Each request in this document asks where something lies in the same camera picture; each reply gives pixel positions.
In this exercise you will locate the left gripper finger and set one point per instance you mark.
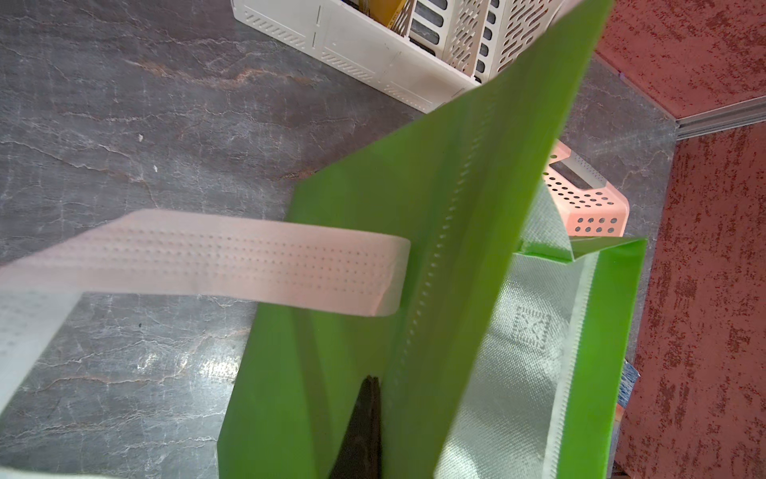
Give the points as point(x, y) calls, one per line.
point(360, 452)

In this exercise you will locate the pink perforated plastic basket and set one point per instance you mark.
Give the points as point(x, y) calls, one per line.
point(588, 204)

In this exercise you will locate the green insulated delivery bag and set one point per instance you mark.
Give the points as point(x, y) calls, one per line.
point(434, 259)

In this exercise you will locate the white file organizer rack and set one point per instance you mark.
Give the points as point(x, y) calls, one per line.
point(427, 54)

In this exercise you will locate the yellow book in organizer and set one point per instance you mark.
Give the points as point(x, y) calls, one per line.
point(385, 12)

